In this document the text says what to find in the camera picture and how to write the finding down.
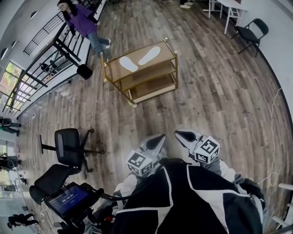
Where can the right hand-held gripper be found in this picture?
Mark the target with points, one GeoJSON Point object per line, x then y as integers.
{"type": "Point", "coordinates": [207, 150]}

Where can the person's left forearm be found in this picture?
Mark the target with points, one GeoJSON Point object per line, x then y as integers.
{"type": "Point", "coordinates": [126, 185]}

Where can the white metal frame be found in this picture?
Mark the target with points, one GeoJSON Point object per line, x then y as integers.
{"type": "Point", "coordinates": [286, 186]}

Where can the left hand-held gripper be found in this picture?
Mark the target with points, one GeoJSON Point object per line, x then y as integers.
{"type": "Point", "coordinates": [139, 163]}

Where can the black screen tablet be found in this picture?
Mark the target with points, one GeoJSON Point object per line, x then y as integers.
{"type": "Point", "coordinates": [68, 200]}

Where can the black chest mount rig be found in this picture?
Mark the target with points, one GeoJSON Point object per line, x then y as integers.
{"type": "Point", "coordinates": [89, 214]}

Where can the black round bin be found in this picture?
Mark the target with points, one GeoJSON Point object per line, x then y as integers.
{"type": "Point", "coordinates": [84, 72]}

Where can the black mesh chair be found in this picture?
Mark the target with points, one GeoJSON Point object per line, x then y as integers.
{"type": "Point", "coordinates": [52, 180]}

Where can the white table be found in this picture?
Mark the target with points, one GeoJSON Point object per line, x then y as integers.
{"type": "Point", "coordinates": [231, 3]}

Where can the black folding chair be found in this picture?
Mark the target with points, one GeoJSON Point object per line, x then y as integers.
{"type": "Point", "coordinates": [248, 34]}

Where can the black metal railing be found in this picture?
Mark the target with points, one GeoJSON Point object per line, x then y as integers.
{"type": "Point", "coordinates": [68, 53]}

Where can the gold wooden shoe rack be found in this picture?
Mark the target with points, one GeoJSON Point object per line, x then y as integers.
{"type": "Point", "coordinates": [146, 73]}

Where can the black office chair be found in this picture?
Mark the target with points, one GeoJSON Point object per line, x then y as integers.
{"type": "Point", "coordinates": [67, 146]}

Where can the person's right forearm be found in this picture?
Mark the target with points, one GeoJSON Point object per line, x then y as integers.
{"type": "Point", "coordinates": [226, 171]}

